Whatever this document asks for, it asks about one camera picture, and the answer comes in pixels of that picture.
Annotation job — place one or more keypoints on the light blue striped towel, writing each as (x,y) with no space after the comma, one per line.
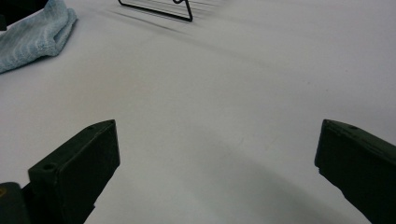
(31,40)

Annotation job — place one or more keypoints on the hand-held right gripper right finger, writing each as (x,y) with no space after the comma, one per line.
(358,165)

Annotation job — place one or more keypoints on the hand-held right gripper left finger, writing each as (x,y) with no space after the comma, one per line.
(77,168)

